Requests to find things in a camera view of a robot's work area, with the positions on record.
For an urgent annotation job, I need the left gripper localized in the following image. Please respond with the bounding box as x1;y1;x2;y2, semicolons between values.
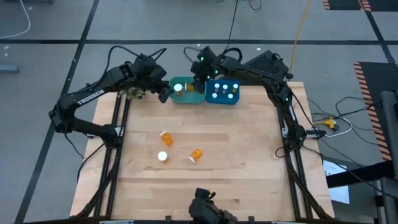
141;73;174;105

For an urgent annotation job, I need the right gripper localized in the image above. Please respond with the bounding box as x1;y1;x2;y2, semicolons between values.
183;60;210;95

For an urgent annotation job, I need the teal plastic bin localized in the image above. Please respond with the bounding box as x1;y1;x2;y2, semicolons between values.
169;76;207;105

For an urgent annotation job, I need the blue plastic bin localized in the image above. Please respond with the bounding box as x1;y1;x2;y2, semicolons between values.
205;79;241;106

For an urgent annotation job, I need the green potted plant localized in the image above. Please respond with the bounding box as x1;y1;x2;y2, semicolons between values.
119;86;147;100

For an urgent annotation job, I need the black perforated computer box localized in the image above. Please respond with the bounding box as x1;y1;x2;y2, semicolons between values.
244;49;290;82

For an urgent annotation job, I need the yellow power connector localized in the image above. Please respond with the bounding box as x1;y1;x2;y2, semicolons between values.
313;117;340;131

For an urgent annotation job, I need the grey floor block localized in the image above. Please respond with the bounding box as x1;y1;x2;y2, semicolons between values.
0;63;20;74

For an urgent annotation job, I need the black mat with hazard stripes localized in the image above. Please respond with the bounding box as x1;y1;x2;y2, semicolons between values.
322;0;363;11
360;0;398;12
353;61;398;162

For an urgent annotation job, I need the white paper sheet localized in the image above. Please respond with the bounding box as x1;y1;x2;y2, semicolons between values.
322;159;351;205

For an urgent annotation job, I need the black beam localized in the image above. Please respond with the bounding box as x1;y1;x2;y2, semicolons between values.
325;160;396;189

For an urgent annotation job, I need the grey metal stand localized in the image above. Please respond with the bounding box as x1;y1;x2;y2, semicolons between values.
379;90;398;224

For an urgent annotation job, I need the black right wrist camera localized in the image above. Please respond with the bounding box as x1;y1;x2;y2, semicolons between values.
196;45;219;70

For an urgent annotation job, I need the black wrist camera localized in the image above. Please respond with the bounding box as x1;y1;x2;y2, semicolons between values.
131;55;168;82
196;45;219;70

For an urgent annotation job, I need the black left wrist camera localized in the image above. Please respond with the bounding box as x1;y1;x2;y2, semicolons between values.
131;55;168;82

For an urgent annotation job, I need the black hanging cable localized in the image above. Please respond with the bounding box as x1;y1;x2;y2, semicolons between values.
228;0;239;52

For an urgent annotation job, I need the black aluminium rig frame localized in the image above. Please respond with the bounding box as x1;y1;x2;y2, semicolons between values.
76;81;335;224

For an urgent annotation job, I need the yellow cable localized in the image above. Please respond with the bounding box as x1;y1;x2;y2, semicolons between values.
288;0;313;75

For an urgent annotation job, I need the white floor cable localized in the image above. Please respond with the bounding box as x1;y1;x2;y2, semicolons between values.
0;0;32;40

